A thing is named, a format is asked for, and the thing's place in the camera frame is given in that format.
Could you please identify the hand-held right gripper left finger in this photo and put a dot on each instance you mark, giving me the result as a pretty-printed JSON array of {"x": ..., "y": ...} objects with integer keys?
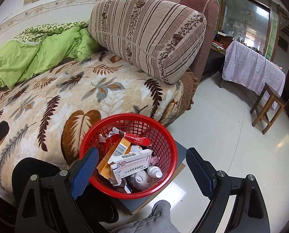
[{"x": 85, "y": 172}]

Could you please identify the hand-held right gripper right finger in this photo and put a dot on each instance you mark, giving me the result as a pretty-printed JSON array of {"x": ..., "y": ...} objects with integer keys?
[{"x": 199, "y": 172}]

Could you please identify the orange medicine box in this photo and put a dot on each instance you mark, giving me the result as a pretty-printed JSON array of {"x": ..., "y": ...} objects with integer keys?
[{"x": 104, "y": 168}]

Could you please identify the red cigarette pack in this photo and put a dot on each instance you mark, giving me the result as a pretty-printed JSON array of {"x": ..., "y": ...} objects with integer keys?
[{"x": 108, "y": 137}]

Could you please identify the white spray bottle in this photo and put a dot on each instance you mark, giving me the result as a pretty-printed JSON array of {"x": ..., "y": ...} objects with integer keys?
[{"x": 154, "y": 172}]

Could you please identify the lilac plastic bag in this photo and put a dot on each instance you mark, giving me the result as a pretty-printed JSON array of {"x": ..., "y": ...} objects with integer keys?
[{"x": 154, "y": 160}]

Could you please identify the white medicine box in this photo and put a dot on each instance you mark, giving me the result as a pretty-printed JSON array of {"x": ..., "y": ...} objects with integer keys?
[{"x": 132, "y": 162}]

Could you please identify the red plastic basket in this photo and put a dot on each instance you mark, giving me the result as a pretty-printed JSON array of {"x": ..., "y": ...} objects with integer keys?
[{"x": 159, "y": 136}]

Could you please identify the grey paper wad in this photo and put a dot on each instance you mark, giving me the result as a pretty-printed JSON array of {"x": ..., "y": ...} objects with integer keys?
[{"x": 139, "y": 180}]

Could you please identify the red snack packet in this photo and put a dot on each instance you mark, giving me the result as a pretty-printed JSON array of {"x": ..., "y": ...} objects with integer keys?
[{"x": 139, "y": 140}]

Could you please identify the black cloth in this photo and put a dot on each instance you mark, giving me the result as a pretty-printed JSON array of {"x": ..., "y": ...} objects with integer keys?
[{"x": 32, "y": 167}]

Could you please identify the person's grey quilted trouser leg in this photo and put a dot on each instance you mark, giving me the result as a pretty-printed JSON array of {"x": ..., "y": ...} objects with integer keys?
[{"x": 156, "y": 218}]

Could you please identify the grey square stool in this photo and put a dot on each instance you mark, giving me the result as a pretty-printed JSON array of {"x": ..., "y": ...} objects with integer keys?
[{"x": 139, "y": 203}]

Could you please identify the leaf-print blanket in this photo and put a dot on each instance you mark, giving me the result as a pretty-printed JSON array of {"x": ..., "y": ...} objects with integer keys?
[{"x": 61, "y": 89}]

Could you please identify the green quilt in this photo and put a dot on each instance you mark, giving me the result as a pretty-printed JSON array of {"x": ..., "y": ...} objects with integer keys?
[{"x": 25, "y": 53}]

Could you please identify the brown knitted sofa cover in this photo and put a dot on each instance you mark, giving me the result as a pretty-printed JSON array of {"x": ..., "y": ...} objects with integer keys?
[{"x": 189, "y": 87}]

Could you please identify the wooden stool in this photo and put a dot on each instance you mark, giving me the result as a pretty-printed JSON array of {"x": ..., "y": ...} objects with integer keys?
[{"x": 273, "y": 99}]

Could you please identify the dark low cabinet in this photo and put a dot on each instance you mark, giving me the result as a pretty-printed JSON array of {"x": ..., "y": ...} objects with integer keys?
[{"x": 212, "y": 60}]

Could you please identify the table with lilac cloth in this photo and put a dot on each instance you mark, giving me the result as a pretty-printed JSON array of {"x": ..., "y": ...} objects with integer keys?
[{"x": 251, "y": 65}]

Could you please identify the striped brown cushion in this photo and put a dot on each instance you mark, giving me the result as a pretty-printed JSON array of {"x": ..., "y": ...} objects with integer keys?
[{"x": 147, "y": 36}]

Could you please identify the brown-pink sofa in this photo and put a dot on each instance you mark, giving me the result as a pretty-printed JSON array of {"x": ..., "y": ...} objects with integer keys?
[{"x": 202, "y": 4}]

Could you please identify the large wall mirror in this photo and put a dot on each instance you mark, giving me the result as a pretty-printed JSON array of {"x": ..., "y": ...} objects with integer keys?
[{"x": 244, "y": 17}]

